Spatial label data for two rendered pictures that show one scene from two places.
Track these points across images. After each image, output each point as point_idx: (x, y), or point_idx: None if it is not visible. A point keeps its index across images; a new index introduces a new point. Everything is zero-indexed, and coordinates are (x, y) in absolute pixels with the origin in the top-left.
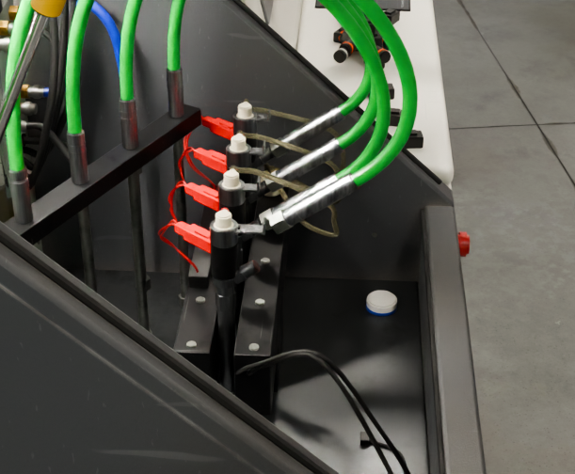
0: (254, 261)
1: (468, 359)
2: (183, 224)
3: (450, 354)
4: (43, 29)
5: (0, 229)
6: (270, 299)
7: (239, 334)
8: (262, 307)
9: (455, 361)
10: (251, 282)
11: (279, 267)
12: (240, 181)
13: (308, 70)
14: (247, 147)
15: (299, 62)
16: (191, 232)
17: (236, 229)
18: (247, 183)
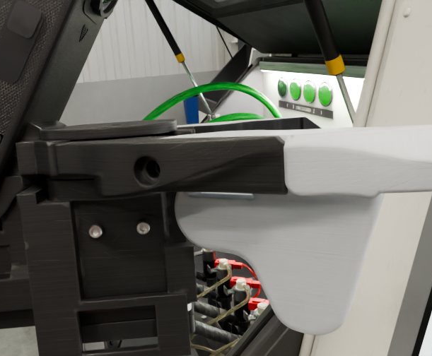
0: (196, 273)
1: (87, 348)
2: (238, 263)
3: (97, 348)
4: (183, 66)
5: (201, 121)
6: (199, 321)
7: (202, 301)
8: (201, 316)
9: (94, 345)
10: (216, 326)
11: (207, 340)
12: (220, 268)
13: (241, 342)
14: (236, 288)
15: (248, 334)
16: (229, 260)
17: (201, 251)
18: (216, 270)
